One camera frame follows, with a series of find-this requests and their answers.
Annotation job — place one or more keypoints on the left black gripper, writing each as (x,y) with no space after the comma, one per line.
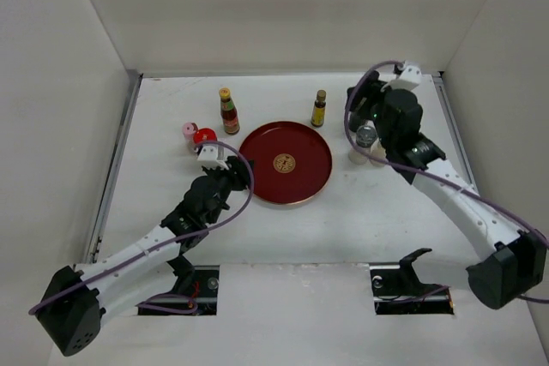
(238,170)

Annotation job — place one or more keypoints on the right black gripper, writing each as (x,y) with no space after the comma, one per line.
(369,87)

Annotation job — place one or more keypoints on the small yellow label bottle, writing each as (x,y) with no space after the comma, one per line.
(318,112)

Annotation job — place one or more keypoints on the tall dark soy bottle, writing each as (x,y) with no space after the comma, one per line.
(359,117)

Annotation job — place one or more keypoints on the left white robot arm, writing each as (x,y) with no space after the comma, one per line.
(77,303)

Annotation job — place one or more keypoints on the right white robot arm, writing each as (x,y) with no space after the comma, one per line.
(512,253)

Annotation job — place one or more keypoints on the grey lid pepper shaker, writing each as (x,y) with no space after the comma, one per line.
(365,138)

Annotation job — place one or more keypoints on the red lid sauce jar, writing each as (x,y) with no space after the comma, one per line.
(202,135)

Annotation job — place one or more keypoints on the yellow cap sauce bottle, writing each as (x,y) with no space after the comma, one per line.
(228,112)

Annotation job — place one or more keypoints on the red round tray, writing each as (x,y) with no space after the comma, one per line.
(291,162)

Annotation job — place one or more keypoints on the yellow lid spice shaker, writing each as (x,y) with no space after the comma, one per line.
(378,155)

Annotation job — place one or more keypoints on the pink lid spice shaker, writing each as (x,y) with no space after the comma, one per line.
(189,129)

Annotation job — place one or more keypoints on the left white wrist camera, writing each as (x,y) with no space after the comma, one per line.
(212,157)

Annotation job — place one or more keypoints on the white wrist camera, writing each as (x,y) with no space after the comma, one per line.
(408,76)
(212,157)

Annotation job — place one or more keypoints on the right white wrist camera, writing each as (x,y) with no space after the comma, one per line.
(408,76)

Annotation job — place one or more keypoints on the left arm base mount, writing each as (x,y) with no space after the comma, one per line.
(194,293)

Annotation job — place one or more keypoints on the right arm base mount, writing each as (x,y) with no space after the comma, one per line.
(397,289)

